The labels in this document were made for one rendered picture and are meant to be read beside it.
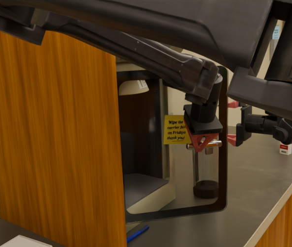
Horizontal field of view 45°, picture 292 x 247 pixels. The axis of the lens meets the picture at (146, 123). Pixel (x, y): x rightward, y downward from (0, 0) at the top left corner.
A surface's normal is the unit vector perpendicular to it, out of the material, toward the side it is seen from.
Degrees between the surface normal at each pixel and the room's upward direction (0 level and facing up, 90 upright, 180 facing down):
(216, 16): 73
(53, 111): 90
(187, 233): 0
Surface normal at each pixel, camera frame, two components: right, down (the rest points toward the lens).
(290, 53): -0.84, -0.27
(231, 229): -0.04, -0.97
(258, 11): -0.37, -0.07
